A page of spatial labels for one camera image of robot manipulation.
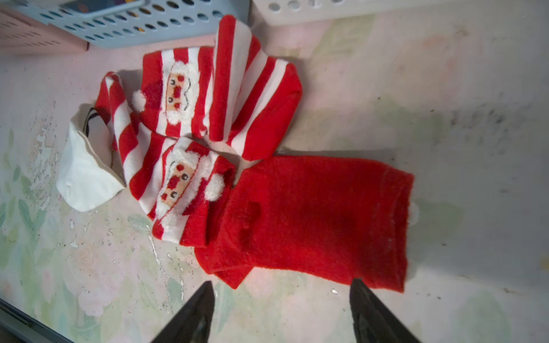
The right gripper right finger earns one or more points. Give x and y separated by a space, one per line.
372 320

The light blue plastic basket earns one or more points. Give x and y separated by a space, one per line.
117 24

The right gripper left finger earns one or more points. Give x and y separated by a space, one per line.
194 320

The white plastic basket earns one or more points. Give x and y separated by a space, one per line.
289 12

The small white sock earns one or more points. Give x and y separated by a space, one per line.
88 175

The red white sock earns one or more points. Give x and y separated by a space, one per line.
335 218

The pink plastic basket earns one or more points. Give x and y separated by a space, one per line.
21 35

